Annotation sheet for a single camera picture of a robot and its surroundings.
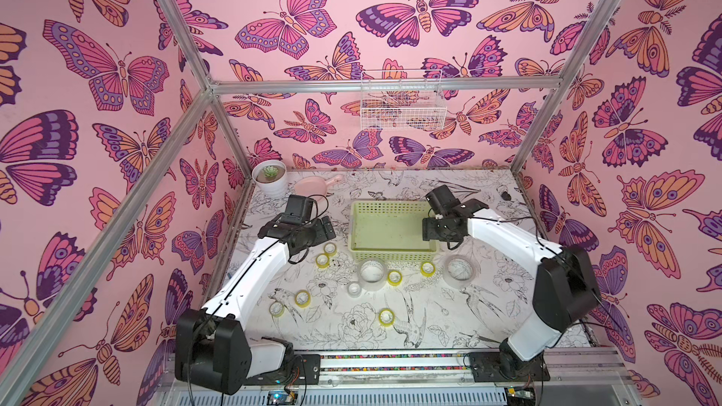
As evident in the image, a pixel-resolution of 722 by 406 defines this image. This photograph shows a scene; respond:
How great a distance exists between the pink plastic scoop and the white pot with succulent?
0.29ft

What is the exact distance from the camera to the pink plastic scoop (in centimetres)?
116

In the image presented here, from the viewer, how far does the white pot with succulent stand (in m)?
1.05
